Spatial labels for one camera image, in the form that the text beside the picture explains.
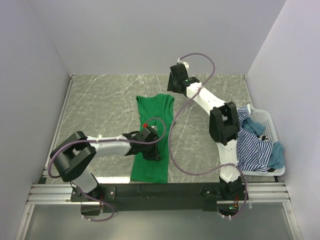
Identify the aluminium left side rail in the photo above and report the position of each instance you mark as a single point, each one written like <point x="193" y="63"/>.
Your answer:
<point x="58" y="126"/>

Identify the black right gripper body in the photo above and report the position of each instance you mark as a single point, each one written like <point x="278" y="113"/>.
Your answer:
<point x="171" y="84"/>

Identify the white plastic laundry basket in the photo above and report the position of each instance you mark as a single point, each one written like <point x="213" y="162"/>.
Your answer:
<point x="264" y="118"/>

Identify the aluminium rail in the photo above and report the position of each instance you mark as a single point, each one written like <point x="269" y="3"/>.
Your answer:
<point x="58" y="126"/>
<point x="254" y="192"/>

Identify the aluminium front rail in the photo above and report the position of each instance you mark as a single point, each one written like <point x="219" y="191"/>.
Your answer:
<point x="254" y="192"/>

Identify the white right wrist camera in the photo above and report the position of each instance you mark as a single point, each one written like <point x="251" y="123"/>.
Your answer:
<point x="186" y="64"/>

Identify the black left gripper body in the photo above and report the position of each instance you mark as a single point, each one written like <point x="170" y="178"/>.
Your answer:
<point x="149" y="151"/>

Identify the green tank top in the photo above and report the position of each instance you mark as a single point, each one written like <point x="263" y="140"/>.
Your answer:
<point x="155" y="111"/>

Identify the blue white striped tank top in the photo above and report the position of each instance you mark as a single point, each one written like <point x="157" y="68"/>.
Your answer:
<point x="253" y="154"/>

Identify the teal blue tank top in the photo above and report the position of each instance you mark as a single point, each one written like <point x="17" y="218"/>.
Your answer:
<point x="277" y="158"/>

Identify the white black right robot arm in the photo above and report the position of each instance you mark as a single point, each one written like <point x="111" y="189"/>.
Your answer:
<point x="223" y="127"/>

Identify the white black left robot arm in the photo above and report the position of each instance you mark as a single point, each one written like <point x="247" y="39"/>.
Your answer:
<point x="72" y="157"/>

